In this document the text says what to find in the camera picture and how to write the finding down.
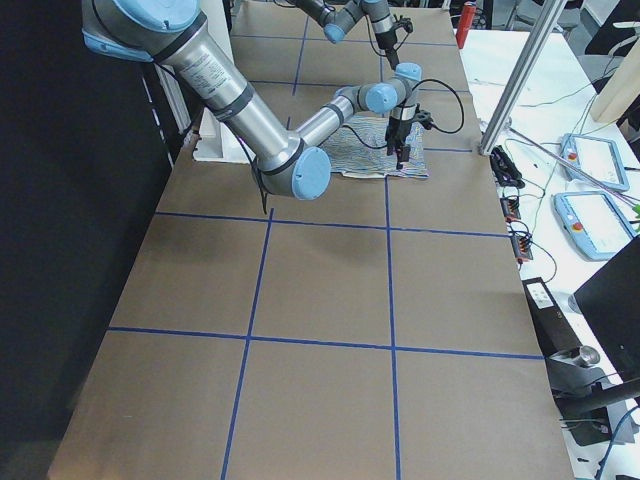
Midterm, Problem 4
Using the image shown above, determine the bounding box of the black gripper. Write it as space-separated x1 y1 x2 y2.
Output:
385 107 432 170
375 14 413 72

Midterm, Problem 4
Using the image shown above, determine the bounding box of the navy white striped polo shirt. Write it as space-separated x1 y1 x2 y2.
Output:
320 115 429 178

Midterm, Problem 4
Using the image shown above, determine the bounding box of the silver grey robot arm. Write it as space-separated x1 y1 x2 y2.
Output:
81 1 433 200
288 0 413 72

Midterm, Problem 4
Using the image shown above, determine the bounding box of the red fire extinguisher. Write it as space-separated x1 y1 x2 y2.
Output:
455 1 477 50

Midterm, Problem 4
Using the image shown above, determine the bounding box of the black clamp bar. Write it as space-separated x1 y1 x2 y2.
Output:
489 145 526 189

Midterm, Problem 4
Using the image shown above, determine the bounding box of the metal rod green tip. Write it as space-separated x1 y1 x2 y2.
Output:
508 127 639 214

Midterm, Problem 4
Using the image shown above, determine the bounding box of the far blue teach pendant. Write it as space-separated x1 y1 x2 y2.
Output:
561 134 629 192

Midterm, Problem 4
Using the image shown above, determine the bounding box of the blue teach pendant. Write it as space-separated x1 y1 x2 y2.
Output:
552 191 636 261
561 134 629 192

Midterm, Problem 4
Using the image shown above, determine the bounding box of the near blue teach pendant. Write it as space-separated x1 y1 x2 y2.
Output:
552 191 636 261

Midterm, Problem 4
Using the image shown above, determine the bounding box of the black power box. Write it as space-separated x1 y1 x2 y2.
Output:
522 277 582 357

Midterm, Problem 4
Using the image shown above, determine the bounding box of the black monitor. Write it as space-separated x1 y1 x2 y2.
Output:
573 238 640 380

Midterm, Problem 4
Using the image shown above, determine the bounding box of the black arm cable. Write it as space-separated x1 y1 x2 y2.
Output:
342 78 466 151

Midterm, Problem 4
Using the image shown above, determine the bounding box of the grey aluminium frame post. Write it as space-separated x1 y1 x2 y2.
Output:
479 0 567 155

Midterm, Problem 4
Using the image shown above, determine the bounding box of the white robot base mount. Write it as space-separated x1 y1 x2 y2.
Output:
193 109 249 164

